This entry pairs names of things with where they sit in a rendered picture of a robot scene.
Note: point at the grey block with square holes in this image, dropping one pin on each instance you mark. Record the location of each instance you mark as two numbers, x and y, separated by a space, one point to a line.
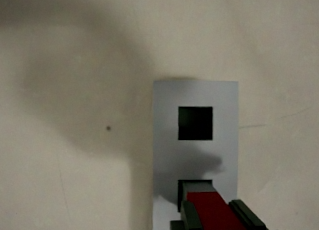
195 137

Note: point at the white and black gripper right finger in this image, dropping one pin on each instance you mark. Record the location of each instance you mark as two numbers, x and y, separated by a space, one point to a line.
246 216

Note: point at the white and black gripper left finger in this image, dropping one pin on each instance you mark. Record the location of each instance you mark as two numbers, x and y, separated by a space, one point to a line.
189 218

